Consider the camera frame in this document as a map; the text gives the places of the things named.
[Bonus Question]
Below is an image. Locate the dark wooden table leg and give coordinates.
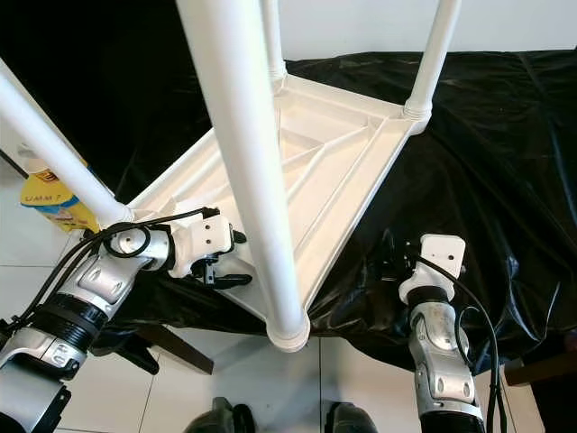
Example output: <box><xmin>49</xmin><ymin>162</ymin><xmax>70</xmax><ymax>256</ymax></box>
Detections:
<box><xmin>135</xmin><ymin>323</ymin><xmax>215</xmax><ymax>375</ymax></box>
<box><xmin>500</xmin><ymin>347</ymin><xmax>577</xmax><ymax>387</ymax></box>

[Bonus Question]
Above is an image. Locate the dark left robot foot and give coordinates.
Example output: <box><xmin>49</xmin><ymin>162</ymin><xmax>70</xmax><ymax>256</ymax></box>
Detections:
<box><xmin>185</xmin><ymin>397</ymin><xmax>258</xmax><ymax>433</ymax></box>

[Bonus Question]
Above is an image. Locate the dark robot foot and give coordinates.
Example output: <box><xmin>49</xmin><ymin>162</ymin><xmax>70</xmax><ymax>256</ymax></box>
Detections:
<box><xmin>185</xmin><ymin>397</ymin><xmax>258</xmax><ymax>433</ymax></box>
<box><xmin>325</xmin><ymin>401</ymin><xmax>384</xmax><ymax>433</ymax></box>

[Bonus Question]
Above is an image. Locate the black plastic table sheet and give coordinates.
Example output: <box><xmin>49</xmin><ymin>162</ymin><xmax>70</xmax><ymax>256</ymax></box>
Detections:
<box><xmin>90</xmin><ymin>50</ymin><xmax>577</xmax><ymax>366</ymax></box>

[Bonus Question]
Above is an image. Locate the dark right robot foot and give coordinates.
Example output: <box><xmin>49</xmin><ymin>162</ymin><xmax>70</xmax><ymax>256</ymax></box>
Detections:
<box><xmin>325</xmin><ymin>401</ymin><xmax>384</xmax><ymax>433</ymax></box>

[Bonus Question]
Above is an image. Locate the yellow blue cardboard box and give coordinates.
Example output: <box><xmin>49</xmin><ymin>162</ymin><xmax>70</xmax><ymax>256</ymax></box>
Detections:
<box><xmin>20</xmin><ymin>161</ymin><xmax>100</xmax><ymax>234</ymax></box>

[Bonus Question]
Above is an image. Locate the white brown paper cup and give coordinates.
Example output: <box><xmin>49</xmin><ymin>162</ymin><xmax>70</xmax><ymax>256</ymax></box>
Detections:
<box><xmin>20</xmin><ymin>149</ymin><xmax>55</xmax><ymax>177</ymax></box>

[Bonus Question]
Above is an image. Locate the black door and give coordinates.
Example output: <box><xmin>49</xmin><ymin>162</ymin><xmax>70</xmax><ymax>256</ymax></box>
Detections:
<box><xmin>0</xmin><ymin>0</ymin><xmax>190</xmax><ymax>168</ymax></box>

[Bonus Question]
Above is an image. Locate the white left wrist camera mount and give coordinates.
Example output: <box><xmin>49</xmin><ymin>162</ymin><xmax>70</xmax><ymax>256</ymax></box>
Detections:
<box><xmin>169</xmin><ymin>212</ymin><xmax>234</xmax><ymax>279</ymax></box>

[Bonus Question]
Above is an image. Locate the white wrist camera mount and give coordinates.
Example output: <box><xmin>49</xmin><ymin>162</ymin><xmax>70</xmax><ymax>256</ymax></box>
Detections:
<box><xmin>169</xmin><ymin>212</ymin><xmax>234</xmax><ymax>279</ymax></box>
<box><xmin>398</xmin><ymin>234</ymin><xmax>466</xmax><ymax>306</ymax></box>

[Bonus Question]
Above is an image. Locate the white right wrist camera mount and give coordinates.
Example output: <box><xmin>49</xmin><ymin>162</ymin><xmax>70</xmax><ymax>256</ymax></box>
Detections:
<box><xmin>398</xmin><ymin>234</ymin><xmax>466</xmax><ymax>306</ymax></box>

